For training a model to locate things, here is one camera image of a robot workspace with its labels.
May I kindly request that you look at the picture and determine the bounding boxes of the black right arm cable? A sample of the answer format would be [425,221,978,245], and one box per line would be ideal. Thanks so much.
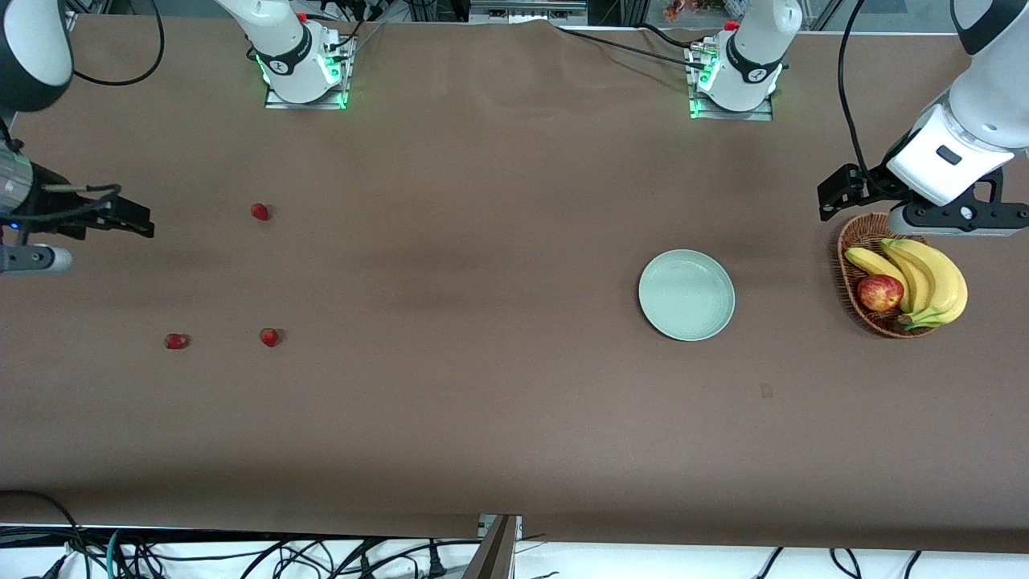
[39,0,166,224]

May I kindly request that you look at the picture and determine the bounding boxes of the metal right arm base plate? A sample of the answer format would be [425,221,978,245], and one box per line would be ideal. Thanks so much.
[264,79,349,111]

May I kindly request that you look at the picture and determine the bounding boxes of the pale green round plate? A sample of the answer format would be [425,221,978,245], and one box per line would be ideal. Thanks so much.
[638,249,736,343]

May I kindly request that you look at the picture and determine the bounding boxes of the colourful background items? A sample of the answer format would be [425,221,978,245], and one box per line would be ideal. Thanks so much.
[663,0,728,23]

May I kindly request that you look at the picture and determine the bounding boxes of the red apple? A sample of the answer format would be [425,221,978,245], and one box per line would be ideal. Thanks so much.
[856,274,905,313]

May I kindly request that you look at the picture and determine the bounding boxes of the tangled black floor cables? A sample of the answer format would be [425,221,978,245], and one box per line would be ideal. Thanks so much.
[121,535,451,579]

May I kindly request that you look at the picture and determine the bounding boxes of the brown table cover sheet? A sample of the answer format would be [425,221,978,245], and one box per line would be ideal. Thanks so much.
[0,14,1029,556]

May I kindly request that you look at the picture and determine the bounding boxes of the brown wicker basket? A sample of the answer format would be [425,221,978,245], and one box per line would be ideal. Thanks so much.
[837,212,941,339]

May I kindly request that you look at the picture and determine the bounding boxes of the aluminium frame rail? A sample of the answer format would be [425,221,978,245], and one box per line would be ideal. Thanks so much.
[469,0,588,25]

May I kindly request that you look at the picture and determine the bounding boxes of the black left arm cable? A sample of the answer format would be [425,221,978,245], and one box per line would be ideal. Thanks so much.
[838,0,885,184]

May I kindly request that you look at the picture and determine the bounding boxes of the black looped floor cable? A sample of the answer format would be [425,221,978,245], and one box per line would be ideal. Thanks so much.
[0,489,89,579]

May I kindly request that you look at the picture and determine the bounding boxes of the grey table leg post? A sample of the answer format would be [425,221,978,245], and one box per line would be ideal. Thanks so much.
[462,515,523,579]

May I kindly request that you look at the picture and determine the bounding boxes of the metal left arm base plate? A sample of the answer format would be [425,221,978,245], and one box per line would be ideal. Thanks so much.
[689,95,774,122]

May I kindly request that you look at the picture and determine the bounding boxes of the yellow banana bunch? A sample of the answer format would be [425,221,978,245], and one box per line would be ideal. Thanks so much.
[844,238,969,331]

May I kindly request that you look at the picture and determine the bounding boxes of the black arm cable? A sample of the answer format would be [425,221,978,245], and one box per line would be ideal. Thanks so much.
[838,0,885,184]
[39,0,166,224]

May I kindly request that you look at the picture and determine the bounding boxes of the black cable across table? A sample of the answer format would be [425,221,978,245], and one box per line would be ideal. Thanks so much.
[551,20,708,69]

